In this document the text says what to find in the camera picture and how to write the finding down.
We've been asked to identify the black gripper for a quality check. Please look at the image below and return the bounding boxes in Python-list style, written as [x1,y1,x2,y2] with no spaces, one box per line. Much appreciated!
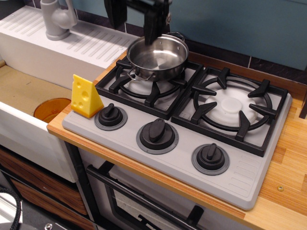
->
[104,0,173,46]

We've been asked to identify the stainless steel pot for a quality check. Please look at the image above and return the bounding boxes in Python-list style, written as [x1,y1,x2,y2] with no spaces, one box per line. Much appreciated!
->
[127,32,189,81]

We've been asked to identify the yellow cheese wedge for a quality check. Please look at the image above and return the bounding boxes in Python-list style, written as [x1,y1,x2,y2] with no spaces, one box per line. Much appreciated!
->
[71,74,104,118]

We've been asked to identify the black left stove knob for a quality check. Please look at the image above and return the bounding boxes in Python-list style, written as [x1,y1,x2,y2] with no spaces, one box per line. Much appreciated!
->
[94,103,128,131]

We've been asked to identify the black stove knob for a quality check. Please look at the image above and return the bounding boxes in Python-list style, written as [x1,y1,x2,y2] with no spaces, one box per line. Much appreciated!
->
[191,143,230,176]
[94,103,128,131]
[136,118,179,155]

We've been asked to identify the black middle stove knob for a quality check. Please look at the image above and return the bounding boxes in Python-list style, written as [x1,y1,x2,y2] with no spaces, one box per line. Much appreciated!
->
[136,118,179,155]

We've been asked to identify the black right stove knob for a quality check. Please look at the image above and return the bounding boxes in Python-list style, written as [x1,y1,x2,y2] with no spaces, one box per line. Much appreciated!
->
[191,143,230,176]

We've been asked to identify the grey toy stove top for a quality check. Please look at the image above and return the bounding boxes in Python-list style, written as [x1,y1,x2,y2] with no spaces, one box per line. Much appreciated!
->
[62,93,278,210]

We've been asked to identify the grey toy faucet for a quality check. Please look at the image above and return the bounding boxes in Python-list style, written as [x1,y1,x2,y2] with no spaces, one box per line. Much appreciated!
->
[40,0,78,41]

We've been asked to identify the black left burner grate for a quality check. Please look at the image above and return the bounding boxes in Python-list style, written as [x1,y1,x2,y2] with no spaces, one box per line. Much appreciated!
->
[95,57,204,120]

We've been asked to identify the black burner grate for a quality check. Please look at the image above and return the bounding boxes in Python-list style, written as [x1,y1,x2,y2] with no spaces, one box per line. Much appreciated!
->
[171,67,292,157]
[95,57,204,120]

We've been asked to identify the white toy sink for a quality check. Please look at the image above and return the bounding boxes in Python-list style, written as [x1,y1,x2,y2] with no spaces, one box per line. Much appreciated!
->
[0,6,136,183]

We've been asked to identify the black right burner grate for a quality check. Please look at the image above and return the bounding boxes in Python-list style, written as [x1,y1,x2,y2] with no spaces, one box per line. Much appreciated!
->
[171,67,292,157]

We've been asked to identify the upper wooden drawer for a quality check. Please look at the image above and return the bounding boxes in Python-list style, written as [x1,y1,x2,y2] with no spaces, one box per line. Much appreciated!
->
[0,149,82,206]

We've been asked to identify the wooden drawer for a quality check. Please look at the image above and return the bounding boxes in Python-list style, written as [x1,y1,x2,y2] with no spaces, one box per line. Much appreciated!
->
[11,179,94,230]
[0,149,82,206]

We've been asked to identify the toy oven door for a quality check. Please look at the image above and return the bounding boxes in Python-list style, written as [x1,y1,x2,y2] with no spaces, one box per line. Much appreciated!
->
[80,150,247,230]

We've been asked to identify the lower wooden drawer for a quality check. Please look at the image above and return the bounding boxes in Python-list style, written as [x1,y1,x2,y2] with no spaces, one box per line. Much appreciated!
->
[11,179,94,230]

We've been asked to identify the brass screw right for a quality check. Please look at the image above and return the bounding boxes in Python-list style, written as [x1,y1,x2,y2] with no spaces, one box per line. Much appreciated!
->
[277,186,284,192]

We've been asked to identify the black oven door handle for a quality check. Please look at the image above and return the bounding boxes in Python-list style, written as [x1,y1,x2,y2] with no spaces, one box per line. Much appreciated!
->
[86,161,203,230]

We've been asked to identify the black braided cable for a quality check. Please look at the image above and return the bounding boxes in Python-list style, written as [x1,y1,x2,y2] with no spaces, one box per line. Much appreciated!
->
[0,188,24,230]

